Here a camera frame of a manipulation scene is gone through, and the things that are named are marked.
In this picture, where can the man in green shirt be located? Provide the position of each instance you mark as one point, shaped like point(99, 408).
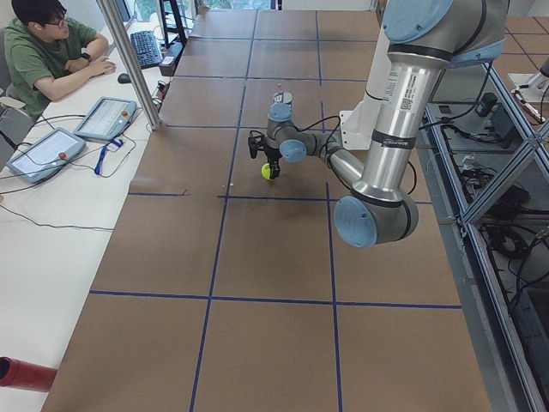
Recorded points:
point(50, 55)

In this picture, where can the brown paper table cover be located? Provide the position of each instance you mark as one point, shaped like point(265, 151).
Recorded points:
point(221, 291)

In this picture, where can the aluminium frame post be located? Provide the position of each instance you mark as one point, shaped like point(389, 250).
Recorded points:
point(121, 39)

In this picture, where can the black computer mouse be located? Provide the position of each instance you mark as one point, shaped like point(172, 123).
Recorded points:
point(124, 78)

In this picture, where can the clear tennis ball can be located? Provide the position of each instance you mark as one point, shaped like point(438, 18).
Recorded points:
point(283, 97)

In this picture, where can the aluminium side frame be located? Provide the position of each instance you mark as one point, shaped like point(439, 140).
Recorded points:
point(490, 134)

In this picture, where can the near teach pendant tablet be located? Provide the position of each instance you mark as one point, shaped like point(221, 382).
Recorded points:
point(47, 156)

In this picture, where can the red cylinder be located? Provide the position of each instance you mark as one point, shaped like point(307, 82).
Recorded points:
point(22, 375)

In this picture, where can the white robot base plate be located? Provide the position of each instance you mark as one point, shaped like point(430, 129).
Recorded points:
point(355, 130)

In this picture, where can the teach pendant tablet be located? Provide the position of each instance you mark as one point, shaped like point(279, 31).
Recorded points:
point(107, 119)
point(47, 156)

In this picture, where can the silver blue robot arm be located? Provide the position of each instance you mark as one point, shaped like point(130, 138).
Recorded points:
point(425, 38)

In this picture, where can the black keyboard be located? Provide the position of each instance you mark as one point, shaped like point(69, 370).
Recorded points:
point(146, 48)

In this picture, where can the far teach pendant tablet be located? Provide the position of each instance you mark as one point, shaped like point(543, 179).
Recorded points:
point(107, 119)

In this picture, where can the yellow tennis ball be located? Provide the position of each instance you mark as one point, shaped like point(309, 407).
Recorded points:
point(265, 172)

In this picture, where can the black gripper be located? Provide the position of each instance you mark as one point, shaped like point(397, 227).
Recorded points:
point(271, 153)

